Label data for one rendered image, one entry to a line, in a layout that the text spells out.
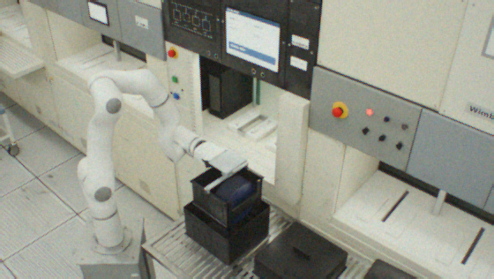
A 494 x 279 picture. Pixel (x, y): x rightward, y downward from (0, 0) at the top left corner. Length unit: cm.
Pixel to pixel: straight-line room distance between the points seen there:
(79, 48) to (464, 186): 292
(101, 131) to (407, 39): 113
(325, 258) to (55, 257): 192
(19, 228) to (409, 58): 284
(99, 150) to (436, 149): 123
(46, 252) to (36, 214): 39
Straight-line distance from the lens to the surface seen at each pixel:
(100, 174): 188
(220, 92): 262
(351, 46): 170
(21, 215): 368
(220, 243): 199
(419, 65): 160
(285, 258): 197
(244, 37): 198
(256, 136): 252
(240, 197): 195
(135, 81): 178
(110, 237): 215
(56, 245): 337
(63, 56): 371
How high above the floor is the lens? 237
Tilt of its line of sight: 37 degrees down
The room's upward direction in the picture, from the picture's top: 1 degrees clockwise
